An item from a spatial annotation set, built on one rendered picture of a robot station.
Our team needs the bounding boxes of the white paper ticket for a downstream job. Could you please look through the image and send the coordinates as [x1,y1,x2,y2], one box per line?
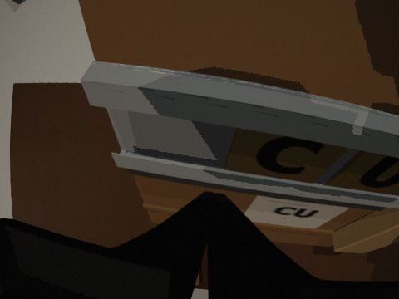
[245,195,349,229]

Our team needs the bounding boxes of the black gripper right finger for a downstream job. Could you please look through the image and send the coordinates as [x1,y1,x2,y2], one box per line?
[207,193,399,299]

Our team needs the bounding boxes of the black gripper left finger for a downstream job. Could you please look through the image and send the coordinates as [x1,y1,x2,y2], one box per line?
[0,192,215,299]

